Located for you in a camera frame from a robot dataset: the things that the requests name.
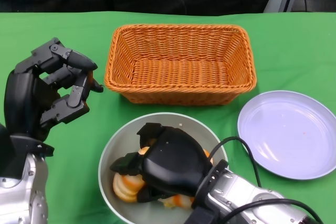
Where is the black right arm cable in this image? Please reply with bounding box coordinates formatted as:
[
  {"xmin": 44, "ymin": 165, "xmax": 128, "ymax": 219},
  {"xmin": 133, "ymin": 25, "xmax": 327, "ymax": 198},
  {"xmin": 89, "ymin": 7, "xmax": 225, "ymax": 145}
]
[{"xmin": 209, "ymin": 136, "xmax": 324, "ymax": 224}]

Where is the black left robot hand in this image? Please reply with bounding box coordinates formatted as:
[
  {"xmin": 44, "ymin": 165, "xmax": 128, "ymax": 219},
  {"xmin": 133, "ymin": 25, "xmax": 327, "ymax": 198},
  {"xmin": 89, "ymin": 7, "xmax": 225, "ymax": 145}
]
[{"xmin": 4, "ymin": 37, "xmax": 105, "ymax": 141}]

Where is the green tablecloth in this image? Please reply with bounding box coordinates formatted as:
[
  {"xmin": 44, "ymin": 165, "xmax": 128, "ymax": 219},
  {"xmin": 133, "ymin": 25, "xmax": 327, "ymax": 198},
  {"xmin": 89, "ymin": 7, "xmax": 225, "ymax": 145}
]
[{"xmin": 0, "ymin": 10, "xmax": 336, "ymax": 224}]

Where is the shell shaped orange striped bread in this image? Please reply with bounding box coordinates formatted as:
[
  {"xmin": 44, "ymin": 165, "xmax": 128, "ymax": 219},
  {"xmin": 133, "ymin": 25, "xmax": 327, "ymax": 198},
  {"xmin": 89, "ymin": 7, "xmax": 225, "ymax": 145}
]
[{"xmin": 112, "ymin": 146, "xmax": 151, "ymax": 204}]

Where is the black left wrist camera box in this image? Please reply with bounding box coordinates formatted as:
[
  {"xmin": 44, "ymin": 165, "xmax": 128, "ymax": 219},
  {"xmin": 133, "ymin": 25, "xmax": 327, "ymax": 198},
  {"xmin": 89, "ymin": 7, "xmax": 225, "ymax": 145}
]
[{"xmin": 0, "ymin": 123, "xmax": 55, "ymax": 180}]

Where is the grey-green bowl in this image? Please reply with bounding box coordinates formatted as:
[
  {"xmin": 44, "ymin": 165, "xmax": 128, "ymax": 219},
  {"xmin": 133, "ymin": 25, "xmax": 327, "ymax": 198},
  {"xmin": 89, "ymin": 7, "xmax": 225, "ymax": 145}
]
[{"xmin": 98, "ymin": 112, "xmax": 229, "ymax": 224}]

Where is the lavender plate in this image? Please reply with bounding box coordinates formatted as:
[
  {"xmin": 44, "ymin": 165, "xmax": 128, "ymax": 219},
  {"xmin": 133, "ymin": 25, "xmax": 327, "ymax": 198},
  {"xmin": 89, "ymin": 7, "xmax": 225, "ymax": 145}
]
[{"xmin": 237, "ymin": 90, "xmax": 336, "ymax": 181}]

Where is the round orange striped bread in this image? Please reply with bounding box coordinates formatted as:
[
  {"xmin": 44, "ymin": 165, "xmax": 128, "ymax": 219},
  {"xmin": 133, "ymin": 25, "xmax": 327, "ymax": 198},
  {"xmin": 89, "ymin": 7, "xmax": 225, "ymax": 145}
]
[{"xmin": 157, "ymin": 149, "xmax": 215, "ymax": 210}]

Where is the orange wicker basket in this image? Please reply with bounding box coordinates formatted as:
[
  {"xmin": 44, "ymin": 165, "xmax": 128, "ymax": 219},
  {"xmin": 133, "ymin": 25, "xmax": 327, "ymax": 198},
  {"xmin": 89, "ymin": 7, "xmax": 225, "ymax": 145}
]
[{"xmin": 104, "ymin": 24, "xmax": 257, "ymax": 105}]

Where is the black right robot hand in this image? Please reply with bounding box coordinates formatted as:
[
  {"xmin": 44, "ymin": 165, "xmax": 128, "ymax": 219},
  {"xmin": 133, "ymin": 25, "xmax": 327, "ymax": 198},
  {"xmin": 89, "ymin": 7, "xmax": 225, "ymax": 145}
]
[{"xmin": 109, "ymin": 122, "xmax": 214, "ymax": 204}]

